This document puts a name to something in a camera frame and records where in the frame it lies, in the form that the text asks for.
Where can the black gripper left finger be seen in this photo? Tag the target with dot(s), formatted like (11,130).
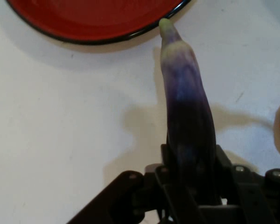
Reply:
(130,193)

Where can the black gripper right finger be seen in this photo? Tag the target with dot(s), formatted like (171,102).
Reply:
(254,196)

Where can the purple toy eggplant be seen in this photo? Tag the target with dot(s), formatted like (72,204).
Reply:
(189,105)

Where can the red plate with black rim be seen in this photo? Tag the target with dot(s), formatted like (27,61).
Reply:
(95,16)

